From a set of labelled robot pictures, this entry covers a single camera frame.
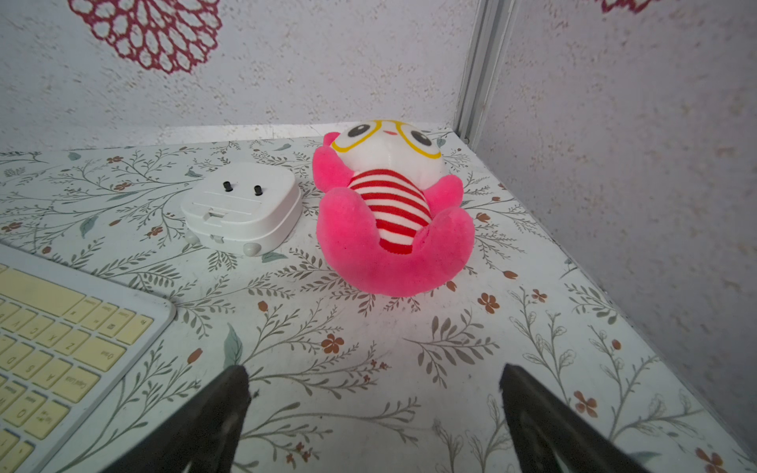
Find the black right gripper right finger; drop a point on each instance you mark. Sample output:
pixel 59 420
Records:
pixel 549 437

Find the white keyboard yellow keys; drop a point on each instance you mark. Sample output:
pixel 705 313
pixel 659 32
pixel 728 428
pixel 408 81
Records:
pixel 67 340

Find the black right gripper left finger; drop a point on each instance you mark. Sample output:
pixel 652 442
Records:
pixel 202 436

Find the pink plush toy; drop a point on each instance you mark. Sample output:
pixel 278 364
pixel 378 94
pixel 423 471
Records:
pixel 390 221

